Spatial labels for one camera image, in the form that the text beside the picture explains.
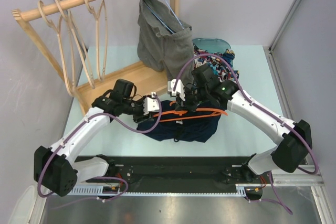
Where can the aluminium frame extrusion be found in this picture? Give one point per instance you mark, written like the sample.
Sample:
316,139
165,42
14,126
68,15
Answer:
297,84

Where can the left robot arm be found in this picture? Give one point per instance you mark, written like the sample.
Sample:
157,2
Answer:
56,167

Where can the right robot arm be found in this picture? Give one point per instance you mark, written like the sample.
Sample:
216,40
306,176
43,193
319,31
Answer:
292,139

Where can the white slotted cable duct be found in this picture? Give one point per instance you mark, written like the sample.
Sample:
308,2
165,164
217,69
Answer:
95,190

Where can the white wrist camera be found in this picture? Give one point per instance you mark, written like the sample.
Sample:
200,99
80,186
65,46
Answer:
151,104
175,88

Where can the orange plastic hanger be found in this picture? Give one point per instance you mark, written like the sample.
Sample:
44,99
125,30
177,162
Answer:
180,116

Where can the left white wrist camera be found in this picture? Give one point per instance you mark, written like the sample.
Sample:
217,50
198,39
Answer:
151,104

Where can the blue wire hanger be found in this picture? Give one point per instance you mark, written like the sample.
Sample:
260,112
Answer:
166,16

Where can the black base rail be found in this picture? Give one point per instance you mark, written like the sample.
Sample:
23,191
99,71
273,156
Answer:
180,175

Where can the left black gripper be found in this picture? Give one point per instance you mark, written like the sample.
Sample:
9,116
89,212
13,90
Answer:
140,117

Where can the wooden clothes rack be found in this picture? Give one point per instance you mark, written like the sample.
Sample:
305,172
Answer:
132,78

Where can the wooden hanger far left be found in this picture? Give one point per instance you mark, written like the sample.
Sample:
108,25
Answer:
70,85

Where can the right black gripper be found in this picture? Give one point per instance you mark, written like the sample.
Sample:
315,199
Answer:
186,105

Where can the teal plastic basket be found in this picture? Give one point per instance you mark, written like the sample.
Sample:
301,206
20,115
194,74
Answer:
214,46

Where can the wooden hanger middle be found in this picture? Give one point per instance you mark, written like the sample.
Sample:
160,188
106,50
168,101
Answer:
77,38

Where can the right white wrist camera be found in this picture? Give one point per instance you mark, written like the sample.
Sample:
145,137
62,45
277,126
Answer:
175,88

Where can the navy blue shorts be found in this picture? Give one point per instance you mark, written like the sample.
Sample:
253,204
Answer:
199,130

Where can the grey shorts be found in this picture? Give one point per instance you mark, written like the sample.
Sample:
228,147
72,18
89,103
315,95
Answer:
160,50

